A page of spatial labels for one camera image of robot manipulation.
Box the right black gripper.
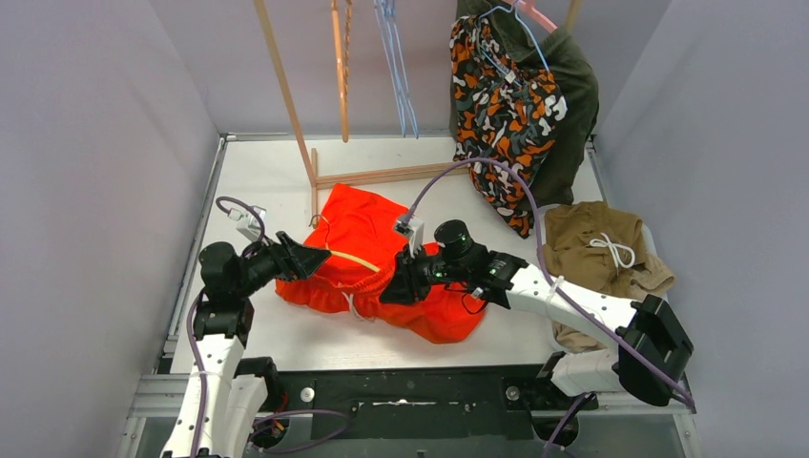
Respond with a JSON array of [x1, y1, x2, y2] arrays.
[[382, 242, 469, 303]]

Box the red orange shorts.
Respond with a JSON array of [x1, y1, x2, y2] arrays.
[[275, 184, 485, 344]]

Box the wooden clothes rack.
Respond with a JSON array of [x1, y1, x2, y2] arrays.
[[252, 0, 586, 230]]

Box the olive brown shorts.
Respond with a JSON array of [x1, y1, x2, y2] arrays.
[[543, 200, 653, 302]]

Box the beige shorts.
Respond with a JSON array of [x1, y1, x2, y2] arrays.
[[552, 252, 676, 354]]

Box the wooden clothes hanger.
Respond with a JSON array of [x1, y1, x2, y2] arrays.
[[331, 0, 353, 143]]

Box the cream wooden hanger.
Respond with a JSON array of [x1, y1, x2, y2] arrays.
[[309, 214, 380, 273]]

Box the light blue wire hanger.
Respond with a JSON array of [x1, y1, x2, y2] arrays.
[[373, 0, 406, 137]]

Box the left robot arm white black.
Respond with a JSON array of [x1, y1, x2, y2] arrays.
[[160, 232, 331, 457]]

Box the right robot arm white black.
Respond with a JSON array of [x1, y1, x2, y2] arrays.
[[380, 219, 694, 407]]

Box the dark green patterned shorts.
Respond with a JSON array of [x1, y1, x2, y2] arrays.
[[449, 1, 599, 239]]

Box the pink plastic hanger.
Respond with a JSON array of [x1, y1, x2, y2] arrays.
[[512, 0, 558, 32]]

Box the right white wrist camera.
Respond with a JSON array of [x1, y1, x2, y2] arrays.
[[393, 215, 425, 259]]

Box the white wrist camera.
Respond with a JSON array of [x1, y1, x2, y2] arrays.
[[393, 215, 425, 259], [227, 206, 266, 242]]

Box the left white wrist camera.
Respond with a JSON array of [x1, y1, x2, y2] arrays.
[[227, 206, 266, 242]]

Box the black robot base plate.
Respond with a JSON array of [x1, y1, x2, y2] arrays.
[[246, 364, 598, 457]]

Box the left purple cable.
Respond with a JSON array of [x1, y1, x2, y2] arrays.
[[184, 196, 351, 458]]

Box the purple cable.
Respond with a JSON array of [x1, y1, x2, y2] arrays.
[[184, 196, 351, 458], [404, 157, 696, 458]]

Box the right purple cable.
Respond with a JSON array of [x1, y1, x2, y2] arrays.
[[404, 157, 696, 458]]

